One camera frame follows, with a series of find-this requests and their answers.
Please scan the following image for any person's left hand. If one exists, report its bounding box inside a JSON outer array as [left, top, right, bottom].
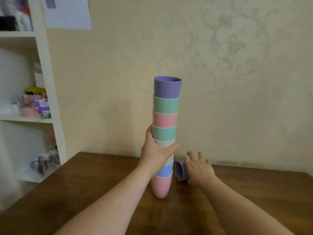
[[139, 125, 179, 178]]

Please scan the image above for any person's right hand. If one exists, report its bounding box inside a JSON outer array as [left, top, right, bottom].
[[184, 151, 217, 188]]

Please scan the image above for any cream plastic cup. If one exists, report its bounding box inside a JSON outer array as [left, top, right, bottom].
[[153, 138, 176, 167]]

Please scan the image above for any stack of pastel plastic cups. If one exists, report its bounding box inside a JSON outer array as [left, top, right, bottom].
[[151, 76, 182, 199]]

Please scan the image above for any person's right forearm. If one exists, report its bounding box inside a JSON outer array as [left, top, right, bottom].
[[193, 176, 295, 235]]

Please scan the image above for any person's left forearm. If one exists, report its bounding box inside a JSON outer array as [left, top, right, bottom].
[[54, 165, 158, 235]]

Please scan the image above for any purple plastic cup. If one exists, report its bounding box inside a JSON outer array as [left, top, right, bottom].
[[175, 161, 190, 182]]

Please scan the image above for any heap of small colourful trinkets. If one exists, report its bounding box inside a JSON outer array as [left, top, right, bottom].
[[29, 145, 61, 176]]

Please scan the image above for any purple and white packet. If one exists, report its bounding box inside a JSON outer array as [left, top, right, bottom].
[[33, 99, 51, 118]]

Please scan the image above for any white shelf unit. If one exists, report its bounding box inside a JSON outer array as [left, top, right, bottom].
[[0, 0, 68, 211]]

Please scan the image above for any yellow and black object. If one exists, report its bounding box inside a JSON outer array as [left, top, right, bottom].
[[24, 86, 47, 95]]

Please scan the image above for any pink round container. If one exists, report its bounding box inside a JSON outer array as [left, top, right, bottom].
[[19, 105, 41, 118]]

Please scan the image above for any bunch of pens and scissors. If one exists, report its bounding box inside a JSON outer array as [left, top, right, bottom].
[[13, 94, 35, 107]]

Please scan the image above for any white paper sheet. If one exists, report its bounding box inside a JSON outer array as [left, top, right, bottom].
[[40, 0, 92, 30]]

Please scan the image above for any pile of colourful fabric items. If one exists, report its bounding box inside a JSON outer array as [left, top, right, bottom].
[[0, 0, 34, 31]]

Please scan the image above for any black box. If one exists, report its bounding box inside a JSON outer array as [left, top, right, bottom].
[[0, 16, 19, 31]]

